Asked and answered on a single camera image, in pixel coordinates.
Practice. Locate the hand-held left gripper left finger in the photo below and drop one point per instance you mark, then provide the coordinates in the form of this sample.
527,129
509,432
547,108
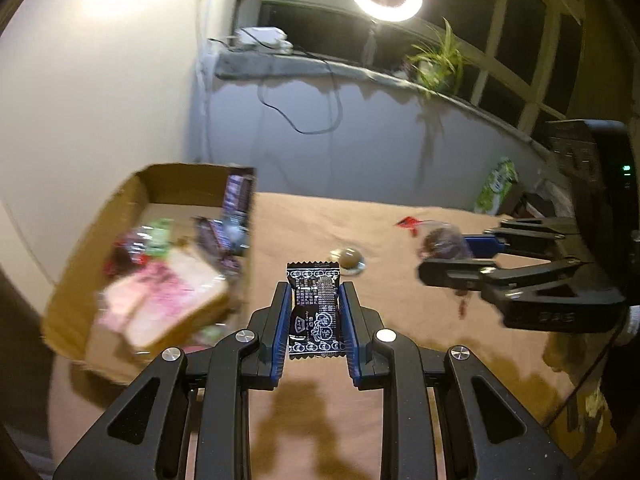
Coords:
280,330

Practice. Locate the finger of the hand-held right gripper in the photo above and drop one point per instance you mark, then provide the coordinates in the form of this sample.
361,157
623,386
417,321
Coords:
485,245
450,272

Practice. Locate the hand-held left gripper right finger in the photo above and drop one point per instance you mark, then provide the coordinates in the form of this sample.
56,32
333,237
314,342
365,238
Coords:
351,330

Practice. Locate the brown ball candy clear wrapper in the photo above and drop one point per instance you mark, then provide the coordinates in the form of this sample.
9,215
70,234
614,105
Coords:
350,257
442,242

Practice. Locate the black printed snack packet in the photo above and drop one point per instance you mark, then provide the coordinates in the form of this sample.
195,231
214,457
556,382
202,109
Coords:
315,310

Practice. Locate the cardboard box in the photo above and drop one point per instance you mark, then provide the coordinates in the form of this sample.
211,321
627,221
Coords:
85,280

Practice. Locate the person's right hand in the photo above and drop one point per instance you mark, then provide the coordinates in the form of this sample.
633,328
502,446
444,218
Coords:
575,355

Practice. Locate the brown tablecloth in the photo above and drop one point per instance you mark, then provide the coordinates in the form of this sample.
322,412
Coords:
400,310

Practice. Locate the green snack bag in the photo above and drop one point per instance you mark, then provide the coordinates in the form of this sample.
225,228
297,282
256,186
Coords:
495,185

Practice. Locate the green candy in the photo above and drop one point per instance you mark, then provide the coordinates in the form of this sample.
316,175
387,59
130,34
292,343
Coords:
160,230
210,332

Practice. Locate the sliced bread packet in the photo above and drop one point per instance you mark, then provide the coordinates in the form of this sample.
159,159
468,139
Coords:
165,305

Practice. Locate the red candy packet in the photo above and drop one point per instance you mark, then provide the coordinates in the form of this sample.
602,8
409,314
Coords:
125,255

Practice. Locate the green potted plant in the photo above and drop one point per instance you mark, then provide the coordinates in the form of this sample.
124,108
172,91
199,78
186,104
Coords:
440,60

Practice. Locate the white power strip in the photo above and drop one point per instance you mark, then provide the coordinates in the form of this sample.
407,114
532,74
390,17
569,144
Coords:
262,37

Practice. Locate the window frame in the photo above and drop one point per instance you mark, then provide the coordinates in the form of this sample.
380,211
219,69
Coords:
500,20

